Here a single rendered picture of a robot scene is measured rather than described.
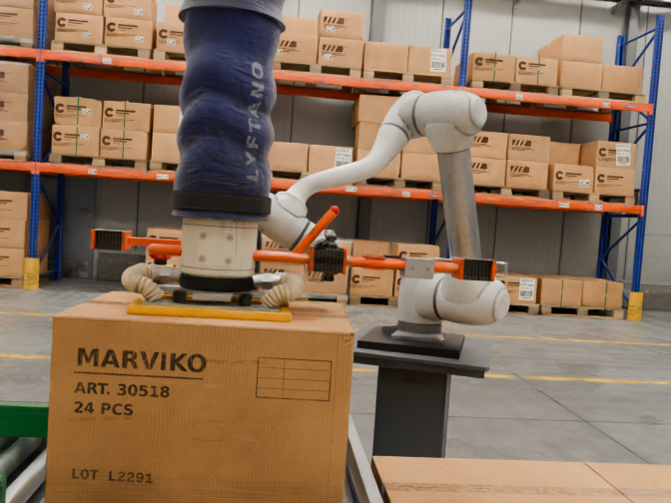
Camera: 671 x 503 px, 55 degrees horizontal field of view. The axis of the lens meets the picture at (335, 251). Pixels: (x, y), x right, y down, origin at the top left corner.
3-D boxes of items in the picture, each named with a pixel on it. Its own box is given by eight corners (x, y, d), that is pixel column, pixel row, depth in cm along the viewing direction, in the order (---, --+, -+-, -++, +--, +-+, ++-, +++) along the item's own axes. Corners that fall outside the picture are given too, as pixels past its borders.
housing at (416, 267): (404, 277, 150) (405, 258, 150) (398, 274, 157) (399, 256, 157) (433, 279, 151) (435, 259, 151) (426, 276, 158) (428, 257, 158)
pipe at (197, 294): (129, 295, 136) (130, 268, 135) (151, 282, 160) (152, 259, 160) (292, 304, 139) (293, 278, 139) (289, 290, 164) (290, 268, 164)
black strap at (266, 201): (162, 208, 136) (164, 189, 136) (178, 208, 159) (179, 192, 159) (271, 215, 139) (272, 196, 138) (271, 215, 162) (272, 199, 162)
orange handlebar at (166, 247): (95, 253, 144) (96, 238, 143) (125, 247, 174) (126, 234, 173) (500, 278, 153) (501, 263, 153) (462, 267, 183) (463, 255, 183)
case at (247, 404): (43, 512, 130) (52, 314, 128) (104, 442, 170) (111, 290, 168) (341, 525, 133) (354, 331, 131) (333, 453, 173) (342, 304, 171)
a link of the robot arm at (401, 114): (370, 120, 204) (405, 117, 195) (395, 82, 212) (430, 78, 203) (388, 150, 212) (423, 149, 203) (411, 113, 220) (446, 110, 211)
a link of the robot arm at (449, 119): (461, 309, 229) (518, 318, 215) (436, 328, 218) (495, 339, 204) (434, 89, 207) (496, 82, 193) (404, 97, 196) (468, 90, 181)
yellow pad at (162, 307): (126, 314, 134) (127, 290, 134) (136, 307, 144) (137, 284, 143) (291, 323, 137) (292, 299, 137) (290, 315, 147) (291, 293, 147)
